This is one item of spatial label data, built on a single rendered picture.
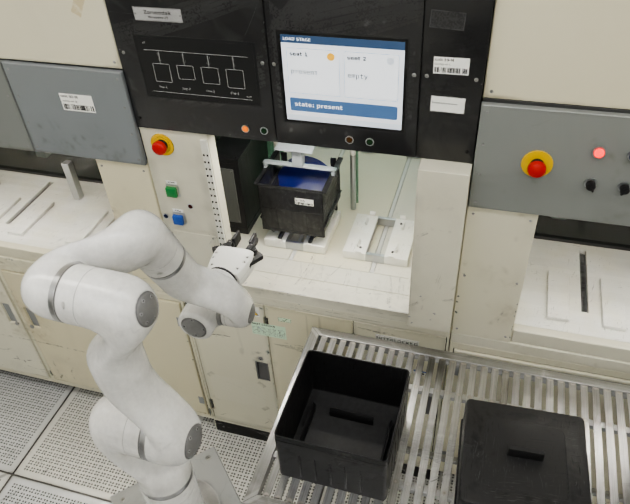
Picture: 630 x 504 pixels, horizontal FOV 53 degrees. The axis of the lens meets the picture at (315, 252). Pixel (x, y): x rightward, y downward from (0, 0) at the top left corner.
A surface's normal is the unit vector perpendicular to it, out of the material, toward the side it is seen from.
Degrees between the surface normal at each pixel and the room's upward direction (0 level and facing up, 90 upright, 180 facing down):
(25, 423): 0
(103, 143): 90
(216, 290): 48
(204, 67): 90
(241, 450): 0
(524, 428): 0
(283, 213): 90
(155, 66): 90
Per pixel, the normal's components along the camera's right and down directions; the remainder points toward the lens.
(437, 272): -0.29, 0.63
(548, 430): -0.05, -0.76
